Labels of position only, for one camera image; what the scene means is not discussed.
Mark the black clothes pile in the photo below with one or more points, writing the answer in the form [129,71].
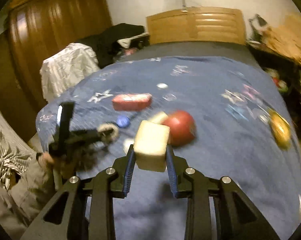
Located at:
[106,46]

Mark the grey jacket forearm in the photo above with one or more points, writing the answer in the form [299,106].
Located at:
[22,203]

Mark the brown wooden wardrobe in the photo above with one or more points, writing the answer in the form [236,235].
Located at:
[37,30]

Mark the white bottle cap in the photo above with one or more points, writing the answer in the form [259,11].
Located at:
[162,86]

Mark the person left hand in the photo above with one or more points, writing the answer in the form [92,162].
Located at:
[64,166]

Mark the red cigarette box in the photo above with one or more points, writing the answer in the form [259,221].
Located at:
[131,102]

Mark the wooden headboard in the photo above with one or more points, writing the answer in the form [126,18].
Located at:
[213,24]

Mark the white crumpled cloth cover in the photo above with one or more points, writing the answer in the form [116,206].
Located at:
[67,68]

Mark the blue checkered star quilt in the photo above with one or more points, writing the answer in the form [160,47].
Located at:
[222,115]

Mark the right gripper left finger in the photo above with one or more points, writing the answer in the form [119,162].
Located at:
[83,209]

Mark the orange cloth cover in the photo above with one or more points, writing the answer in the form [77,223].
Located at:
[286,38]

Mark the red apple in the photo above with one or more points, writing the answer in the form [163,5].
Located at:
[182,128]

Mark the yellow snack bag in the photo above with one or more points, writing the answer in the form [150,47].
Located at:
[280,128]

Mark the blue bottle cap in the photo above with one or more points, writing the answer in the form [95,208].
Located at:
[123,121]

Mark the beige foam sponge block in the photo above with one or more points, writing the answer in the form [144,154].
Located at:
[150,146]

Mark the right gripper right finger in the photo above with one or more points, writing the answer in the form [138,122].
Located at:
[216,208]

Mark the black desk lamp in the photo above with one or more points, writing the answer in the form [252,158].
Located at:
[258,26]

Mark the white knotted sock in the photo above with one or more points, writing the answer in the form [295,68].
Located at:
[109,132]

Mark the dark grey bed sheet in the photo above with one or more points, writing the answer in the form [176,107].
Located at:
[232,51]

